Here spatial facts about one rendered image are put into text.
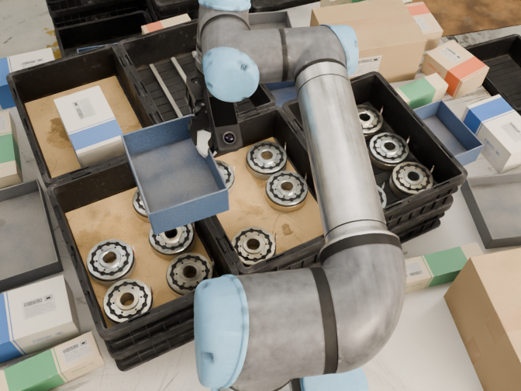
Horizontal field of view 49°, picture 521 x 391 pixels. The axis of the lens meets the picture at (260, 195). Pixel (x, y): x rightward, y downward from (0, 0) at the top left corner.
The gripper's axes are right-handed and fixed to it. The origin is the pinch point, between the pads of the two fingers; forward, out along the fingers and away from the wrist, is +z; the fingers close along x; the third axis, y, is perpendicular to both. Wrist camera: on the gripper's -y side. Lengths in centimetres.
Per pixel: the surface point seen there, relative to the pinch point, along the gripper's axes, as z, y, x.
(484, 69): 21, 34, -102
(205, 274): 26.8, -10.9, 1.7
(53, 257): 47, 14, 33
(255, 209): 27.7, 3.6, -15.2
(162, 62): 29, 62, -7
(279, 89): 37, 52, -42
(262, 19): 34, 84, -48
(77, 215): 33.2, 15.7, 25.3
